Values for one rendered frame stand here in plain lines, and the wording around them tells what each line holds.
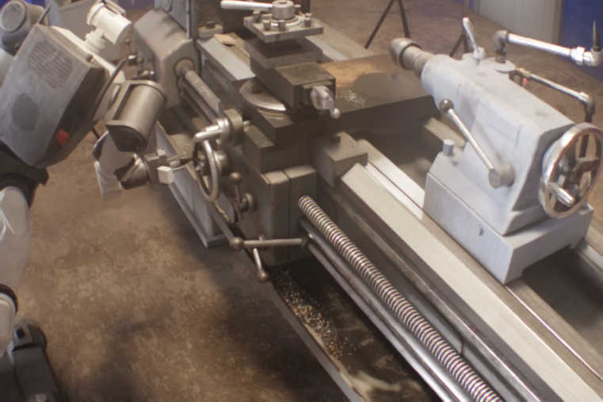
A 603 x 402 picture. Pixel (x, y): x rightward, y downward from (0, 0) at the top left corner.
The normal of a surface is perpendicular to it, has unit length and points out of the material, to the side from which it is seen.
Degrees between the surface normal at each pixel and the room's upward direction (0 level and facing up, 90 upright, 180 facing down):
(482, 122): 76
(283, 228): 90
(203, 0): 90
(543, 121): 0
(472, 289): 36
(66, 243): 0
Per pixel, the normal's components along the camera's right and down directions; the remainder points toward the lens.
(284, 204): 0.45, 0.47
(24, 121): -0.18, 0.29
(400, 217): -0.51, -0.56
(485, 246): -0.89, 0.22
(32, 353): 0.01, -0.85
